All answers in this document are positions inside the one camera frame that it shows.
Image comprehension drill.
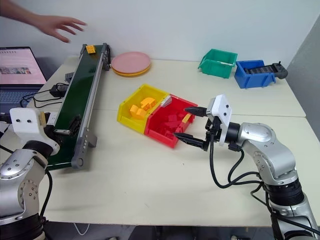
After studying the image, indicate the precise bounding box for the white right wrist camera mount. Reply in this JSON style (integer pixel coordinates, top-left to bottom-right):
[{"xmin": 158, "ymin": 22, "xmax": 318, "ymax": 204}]
[{"xmin": 206, "ymin": 94, "xmax": 234, "ymax": 147}]

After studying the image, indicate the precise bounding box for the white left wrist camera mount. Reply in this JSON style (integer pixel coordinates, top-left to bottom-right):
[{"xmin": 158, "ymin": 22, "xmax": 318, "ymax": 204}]
[{"xmin": 9, "ymin": 107, "xmax": 61, "ymax": 154}]

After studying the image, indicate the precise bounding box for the grey white label card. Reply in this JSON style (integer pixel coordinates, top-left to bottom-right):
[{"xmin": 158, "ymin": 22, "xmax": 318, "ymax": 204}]
[{"xmin": 159, "ymin": 96, "xmax": 173, "ymax": 108}]

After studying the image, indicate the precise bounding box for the open laptop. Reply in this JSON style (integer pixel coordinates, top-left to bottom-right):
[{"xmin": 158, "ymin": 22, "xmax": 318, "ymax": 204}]
[{"xmin": 0, "ymin": 46, "xmax": 48, "ymax": 105}]

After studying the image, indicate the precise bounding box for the black power adapter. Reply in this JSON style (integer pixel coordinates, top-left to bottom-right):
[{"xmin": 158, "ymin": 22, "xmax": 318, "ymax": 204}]
[{"xmin": 49, "ymin": 83, "xmax": 69, "ymax": 97}]

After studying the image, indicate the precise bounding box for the white cable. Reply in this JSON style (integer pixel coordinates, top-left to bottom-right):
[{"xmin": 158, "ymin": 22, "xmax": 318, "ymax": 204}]
[{"xmin": 73, "ymin": 222, "xmax": 91, "ymax": 236}]

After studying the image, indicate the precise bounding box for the person's bare hand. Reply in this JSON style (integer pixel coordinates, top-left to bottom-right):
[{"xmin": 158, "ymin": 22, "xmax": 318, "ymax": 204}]
[{"xmin": 32, "ymin": 14, "xmax": 88, "ymax": 43}]

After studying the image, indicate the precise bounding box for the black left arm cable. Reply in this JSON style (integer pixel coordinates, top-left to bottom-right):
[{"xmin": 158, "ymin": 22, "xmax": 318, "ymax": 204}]
[{"xmin": 37, "ymin": 169, "xmax": 54, "ymax": 219}]

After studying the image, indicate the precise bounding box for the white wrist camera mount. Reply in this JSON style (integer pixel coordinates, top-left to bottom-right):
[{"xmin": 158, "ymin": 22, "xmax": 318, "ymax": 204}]
[
  {"xmin": 9, "ymin": 107, "xmax": 61, "ymax": 154},
  {"xmin": 206, "ymin": 94, "xmax": 234, "ymax": 147}
]

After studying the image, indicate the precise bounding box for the yellow plate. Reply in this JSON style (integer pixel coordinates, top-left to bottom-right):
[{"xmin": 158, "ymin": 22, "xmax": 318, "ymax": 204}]
[{"xmin": 112, "ymin": 63, "xmax": 152, "ymax": 78}]

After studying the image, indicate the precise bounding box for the black power cable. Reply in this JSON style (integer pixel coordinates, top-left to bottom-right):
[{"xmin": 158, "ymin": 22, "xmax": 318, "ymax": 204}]
[{"xmin": 19, "ymin": 89, "xmax": 64, "ymax": 109}]

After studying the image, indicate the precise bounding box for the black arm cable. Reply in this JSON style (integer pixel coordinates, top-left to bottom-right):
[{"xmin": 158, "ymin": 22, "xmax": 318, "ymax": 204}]
[
  {"xmin": 208, "ymin": 139, "xmax": 272, "ymax": 201},
  {"xmin": 37, "ymin": 169, "xmax": 54, "ymax": 219}
]

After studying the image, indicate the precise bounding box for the green belt conveyor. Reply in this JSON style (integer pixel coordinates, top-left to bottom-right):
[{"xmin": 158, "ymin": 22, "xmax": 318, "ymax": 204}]
[{"xmin": 46, "ymin": 42, "xmax": 112, "ymax": 171}]

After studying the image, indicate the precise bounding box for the yellow arch toy block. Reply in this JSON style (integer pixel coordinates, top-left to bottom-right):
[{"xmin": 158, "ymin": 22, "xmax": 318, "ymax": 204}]
[{"xmin": 139, "ymin": 97, "xmax": 157, "ymax": 111}]

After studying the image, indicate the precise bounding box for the yellow chunky toy block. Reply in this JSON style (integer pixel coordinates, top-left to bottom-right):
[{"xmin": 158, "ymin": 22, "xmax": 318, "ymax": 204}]
[{"xmin": 129, "ymin": 104, "xmax": 147, "ymax": 120}]

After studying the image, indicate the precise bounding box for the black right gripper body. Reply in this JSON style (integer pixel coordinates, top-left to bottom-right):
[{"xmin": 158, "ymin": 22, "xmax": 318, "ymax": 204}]
[{"xmin": 204, "ymin": 114, "xmax": 223, "ymax": 152}]

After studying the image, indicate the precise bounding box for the green storage bin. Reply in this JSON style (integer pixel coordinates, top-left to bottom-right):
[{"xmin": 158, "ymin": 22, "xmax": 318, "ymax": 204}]
[{"xmin": 198, "ymin": 48, "xmax": 238, "ymax": 80}]

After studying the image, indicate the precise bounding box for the black handheld controller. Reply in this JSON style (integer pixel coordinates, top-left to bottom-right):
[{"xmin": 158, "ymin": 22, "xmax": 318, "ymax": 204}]
[{"xmin": 243, "ymin": 61, "xmax": 289, "ymax": 80}]

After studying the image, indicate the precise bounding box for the red toy block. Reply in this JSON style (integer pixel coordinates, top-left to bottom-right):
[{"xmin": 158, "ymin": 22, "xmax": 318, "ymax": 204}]
[
  {"xmin": 167, "ymin": 113, "xmax": 184, "ymax": 126},
  {"xmin": 159, "ymin": 122, "xmax": 176, "ymax": 136}
]

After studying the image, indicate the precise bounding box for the pink plate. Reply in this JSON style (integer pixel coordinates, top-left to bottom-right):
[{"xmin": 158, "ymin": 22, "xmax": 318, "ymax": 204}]
[{"xmin": 111, "ymin": 51, "xmax": 152, "ymax": 75}]

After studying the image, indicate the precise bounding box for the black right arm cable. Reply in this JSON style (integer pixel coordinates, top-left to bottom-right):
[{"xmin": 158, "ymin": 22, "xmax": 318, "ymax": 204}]
[{"xmin": 208, "ymin": 139, "xmax": 272, "ymax": 201}]

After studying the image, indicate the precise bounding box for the red storage bin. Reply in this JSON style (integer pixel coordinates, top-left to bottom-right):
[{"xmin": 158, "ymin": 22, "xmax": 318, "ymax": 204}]
[{"xmin": 144, "ymin": 93, "xmax": 199, "ymax": 150}]

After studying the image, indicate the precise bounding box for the yellow storage bin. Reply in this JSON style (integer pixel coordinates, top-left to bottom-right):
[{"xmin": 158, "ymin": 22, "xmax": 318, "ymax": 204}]
[{"xmin": 116, "ymin": 83, "xmax": 168, "ymax": 136}]

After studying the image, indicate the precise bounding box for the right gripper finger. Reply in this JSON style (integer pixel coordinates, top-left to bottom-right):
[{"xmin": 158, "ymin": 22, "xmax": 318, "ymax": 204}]
[
  {"xmin": 184, "ymin": 106, "xmax": 208, "ymax": 117},
  {"xmin": 173, "ymin": 132, "xmax": 210, "ymax": 151}
]

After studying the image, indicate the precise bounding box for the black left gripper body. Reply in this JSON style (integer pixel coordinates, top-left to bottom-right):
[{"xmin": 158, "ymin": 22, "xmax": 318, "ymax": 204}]
[{"xmin": 41, "ymin": 124, "xmax": 61, "ymax": 141}]

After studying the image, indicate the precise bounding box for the blue storage bin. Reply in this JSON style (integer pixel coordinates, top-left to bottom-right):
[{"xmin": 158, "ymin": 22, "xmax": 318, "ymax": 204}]
[{"xmin": 234, "ymin": 59, "xmax": 277, "ymax": 90}]

